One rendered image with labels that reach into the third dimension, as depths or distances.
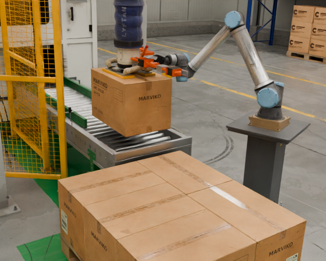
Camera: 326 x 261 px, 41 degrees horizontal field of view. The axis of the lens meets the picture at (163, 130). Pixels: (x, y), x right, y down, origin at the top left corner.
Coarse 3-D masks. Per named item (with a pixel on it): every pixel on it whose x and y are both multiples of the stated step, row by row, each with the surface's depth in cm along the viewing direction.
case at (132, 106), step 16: (96, 80) 347; (112, 80) 323; (128, 80) 317; (144, 80) 319; (160, 80) 322; (96, 96) 352; (112, 96) 327; (128, 96) 311; (144, 96) 318; (160, 96) 326; (96, 112) 358; (112, 112) 332; (128, 112) 315; (144, 112) 322; (160, 112) 330; (128, 128) 319; (144, 128) 327; (160, 128) 335
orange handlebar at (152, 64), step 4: (140, 48) 369; (148, 52) 351; (152, 52) 352; (132, 60) 327; (136, 60) 322; (148, 64) 310; (152, 64) 306; (156, 64) 309; (160, 64) 306; (164, 68) 295; (176, 72) 286; (180, 72) 287
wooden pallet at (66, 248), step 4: (64, 240) 291; (64, 244) 292; (68, 244) 285; (64, 248) 294; (68, 248) 286; (72, 248) 280; (64, 252) 295; (68, 252) 288; (72, 252) 289; (76, 252) 276; (68, 256) 289; (72, 256) 290; (76, 256) 291; (72, 260) 287; (76, 260) 287; (80, 260) 271
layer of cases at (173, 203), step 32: (160, 160) 317; (192, 160) 319; (64, 192) 275; (96, 192) 268; (128, 192) 269; (160, 192) 270; (192, 192) 272; (224, 192) 273; (64, 224) 286; (96, 224) 240; (128, 224) 234; (160, 224) 236; (192, 224) 236; (224, 224) 237; (256, 224) 238; (288, 224) 239; (96, 256) 248; (128, 256) 212; (160, 256) 209; (192, 256) 209; (224, 256) 211; (256, 256) 226; (288, 256) 244
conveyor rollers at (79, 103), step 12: (36, 96) 466; (72, 96) 470; (84, 96) 476; (72, 108) 432; (84, 108) 431; (96, 120) 400; (96, 132) 372; (108, 132) 369; (156, 132) 375; (108, 144) 341; (120, 144) 346; (132, 144) 343; (144, 144) 348
